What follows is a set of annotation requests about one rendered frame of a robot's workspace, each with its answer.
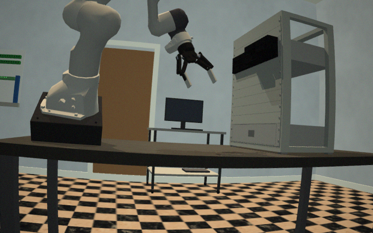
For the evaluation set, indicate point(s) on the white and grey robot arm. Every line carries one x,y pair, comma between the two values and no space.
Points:
76,96

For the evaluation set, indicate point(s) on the grey storage rack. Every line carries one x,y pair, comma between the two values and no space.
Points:
264,60

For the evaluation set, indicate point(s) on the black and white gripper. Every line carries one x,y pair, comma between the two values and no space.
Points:
187,53

